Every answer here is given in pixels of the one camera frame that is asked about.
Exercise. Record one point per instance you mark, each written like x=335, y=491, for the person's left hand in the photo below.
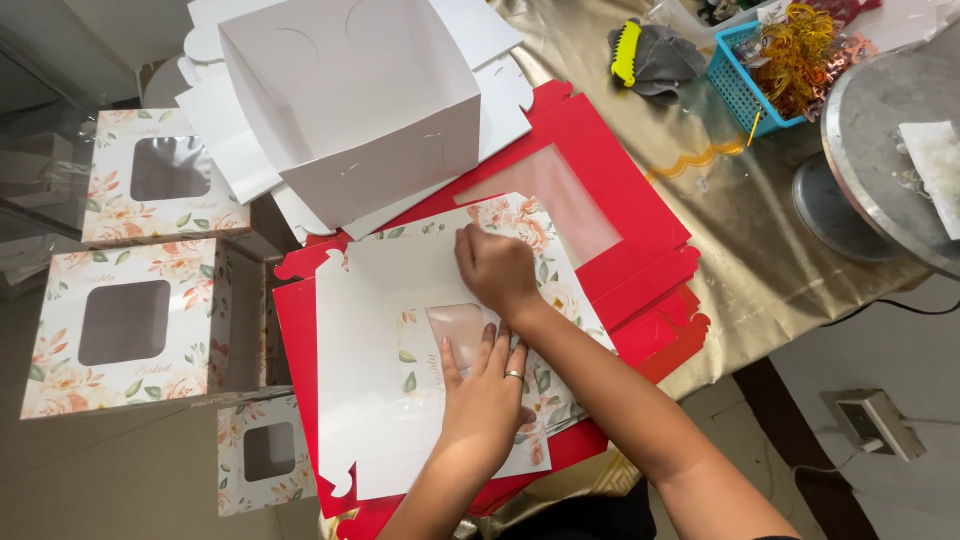
x=480, y=409

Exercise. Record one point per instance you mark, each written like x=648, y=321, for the person's right hand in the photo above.
x=501, y=271

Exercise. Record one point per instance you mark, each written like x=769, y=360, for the person's right fingers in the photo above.
x=466, y=253

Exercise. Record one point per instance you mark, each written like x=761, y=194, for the stack of red flat boxes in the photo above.
x=622, y=225

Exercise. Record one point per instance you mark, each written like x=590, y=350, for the pile of floral box blanks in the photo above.
x=559, y=401

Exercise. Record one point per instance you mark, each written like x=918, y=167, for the white assembled cake box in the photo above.
x=352, y=97

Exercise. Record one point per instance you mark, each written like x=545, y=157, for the gold scalloped paper strip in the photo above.
x=694, y=160

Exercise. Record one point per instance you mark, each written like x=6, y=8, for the yellow black utility knife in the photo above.
x=626, y=54

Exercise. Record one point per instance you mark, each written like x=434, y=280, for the stack of white box blanks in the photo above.
x=225, y=142

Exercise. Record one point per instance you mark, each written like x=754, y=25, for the grey cloth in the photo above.
x=667, y=64

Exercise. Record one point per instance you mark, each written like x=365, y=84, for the gold tablecloth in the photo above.
x=750, y=240

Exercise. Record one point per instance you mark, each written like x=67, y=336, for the person's black clothing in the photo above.
x=577, y=517

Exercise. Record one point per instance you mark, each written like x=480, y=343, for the small floral window cake box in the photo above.
x=232, y=450

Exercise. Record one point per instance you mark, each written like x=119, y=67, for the yellow stick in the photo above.
x=754, y=129

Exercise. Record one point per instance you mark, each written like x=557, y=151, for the blue plastic basket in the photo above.
x=731, y=82

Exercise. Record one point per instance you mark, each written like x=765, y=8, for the clear plastic container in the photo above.
x=675, y=11

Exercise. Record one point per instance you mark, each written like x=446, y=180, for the round white board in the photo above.
x=163, y=86

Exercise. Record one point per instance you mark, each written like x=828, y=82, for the medium floral window cake box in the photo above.
x=112, y=202

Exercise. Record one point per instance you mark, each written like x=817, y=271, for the bunch of gold cake toppers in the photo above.
x=795, y=60

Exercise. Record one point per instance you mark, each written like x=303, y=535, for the metal cake turntable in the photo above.
x=862, y=150

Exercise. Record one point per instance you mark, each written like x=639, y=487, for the large floral window cake box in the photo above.
x=67, y=360

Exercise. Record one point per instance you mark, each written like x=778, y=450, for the clear glass shelf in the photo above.
x=37, y=187

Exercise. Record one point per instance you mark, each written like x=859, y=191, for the rose gold cake topper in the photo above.
x=855, y=49

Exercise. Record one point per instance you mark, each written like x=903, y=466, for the grey power socket box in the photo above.
x=874, y=420

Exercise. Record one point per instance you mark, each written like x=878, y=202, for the red cake topper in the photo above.
x=844, y=9

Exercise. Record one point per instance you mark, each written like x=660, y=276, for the white paper sheet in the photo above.
x=937, y=172

